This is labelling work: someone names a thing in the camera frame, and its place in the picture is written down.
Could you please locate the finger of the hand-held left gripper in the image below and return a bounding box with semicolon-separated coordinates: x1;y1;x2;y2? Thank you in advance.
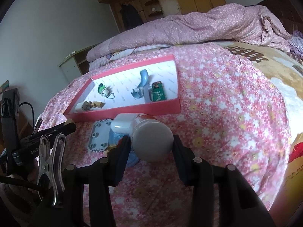
21;120;77;147

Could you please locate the wooden nightstand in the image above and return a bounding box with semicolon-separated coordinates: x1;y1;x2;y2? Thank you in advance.
58;45;100;83

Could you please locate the dark wooden headboard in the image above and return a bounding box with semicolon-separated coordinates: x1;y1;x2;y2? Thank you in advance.
258;0;303;38

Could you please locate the green toy figure keychain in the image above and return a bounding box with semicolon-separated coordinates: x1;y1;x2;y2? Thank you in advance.
98;83;116;100

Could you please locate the purple fluffy cloth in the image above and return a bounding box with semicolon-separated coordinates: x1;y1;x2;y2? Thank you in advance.
290;31;303;59

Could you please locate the pink cardboard box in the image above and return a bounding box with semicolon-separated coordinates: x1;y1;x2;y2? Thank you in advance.
63;55;181;122

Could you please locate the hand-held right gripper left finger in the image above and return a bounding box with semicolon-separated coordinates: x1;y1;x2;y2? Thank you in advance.
63;136;132;227

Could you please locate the black cable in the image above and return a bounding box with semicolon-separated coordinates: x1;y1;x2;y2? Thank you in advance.
18;102;35;134
0;175;41;192

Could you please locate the white bottle with grey cap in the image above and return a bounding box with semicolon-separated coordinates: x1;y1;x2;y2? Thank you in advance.
110;113;174;163

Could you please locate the green printed small case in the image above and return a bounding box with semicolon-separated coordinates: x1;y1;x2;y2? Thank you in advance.
151;82;168;102

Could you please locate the pink floral bed sheet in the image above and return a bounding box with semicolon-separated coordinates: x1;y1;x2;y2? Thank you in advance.
44;44;291;227

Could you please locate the dark hanging coat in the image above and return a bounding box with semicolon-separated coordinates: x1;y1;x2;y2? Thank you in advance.
118;2;145;31

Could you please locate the curved blue plastic tool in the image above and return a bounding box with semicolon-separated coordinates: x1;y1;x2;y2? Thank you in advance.
131;70;151;99

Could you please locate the pink quilt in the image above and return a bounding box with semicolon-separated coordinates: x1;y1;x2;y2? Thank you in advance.
86;3;294;63

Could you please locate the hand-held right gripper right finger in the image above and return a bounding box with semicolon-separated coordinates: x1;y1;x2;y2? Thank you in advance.
173;134;275;227

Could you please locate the grey plastic studded plate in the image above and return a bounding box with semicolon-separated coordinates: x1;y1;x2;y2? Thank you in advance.
87;119;113;152

